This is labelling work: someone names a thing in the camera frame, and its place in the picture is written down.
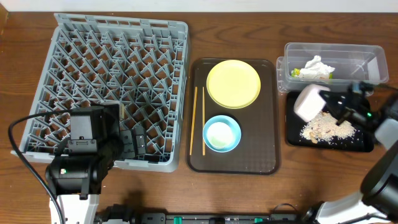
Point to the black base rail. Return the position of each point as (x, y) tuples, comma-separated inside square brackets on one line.
[(124, 214)]

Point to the green snack wrapper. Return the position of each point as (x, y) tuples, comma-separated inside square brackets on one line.
[(295, 73)]

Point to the clear plastic bin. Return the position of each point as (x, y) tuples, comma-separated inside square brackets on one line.
[(352, 63)]

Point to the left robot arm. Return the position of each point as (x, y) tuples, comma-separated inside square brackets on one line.
[(83, 160)]

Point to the white pink bowl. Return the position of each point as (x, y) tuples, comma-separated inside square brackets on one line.
[(309, 102)]

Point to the spilled rice leftovers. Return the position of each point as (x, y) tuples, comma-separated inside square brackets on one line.
[(323, 128)]

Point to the yellow round plate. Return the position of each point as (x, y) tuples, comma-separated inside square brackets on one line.
[(233, 84)]

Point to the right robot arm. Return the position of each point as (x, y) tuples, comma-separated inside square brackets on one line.
[(376, 200)]

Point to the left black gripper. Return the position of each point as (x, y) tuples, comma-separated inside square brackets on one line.
[(128, 144)]

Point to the grey plastic dish rack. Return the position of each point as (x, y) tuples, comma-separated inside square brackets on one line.
[(141, 63)]

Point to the white napkin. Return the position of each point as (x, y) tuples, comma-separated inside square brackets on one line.
[(316, 69)]

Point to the black waste tray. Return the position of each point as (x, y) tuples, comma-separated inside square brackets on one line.
[(294, 126)]

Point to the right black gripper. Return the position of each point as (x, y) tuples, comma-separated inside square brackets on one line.
[(343, 102)]

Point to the dark brown serving tray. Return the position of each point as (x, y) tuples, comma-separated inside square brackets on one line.
[(258, 151)]

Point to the small white cup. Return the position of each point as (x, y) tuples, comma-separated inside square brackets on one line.
[(219, 135)]

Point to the light blue bowl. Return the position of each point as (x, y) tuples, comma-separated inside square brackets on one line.
[(233, 125)]

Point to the wooden chopstick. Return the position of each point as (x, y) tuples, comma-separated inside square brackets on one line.
[(203, 122), (193, 120)]

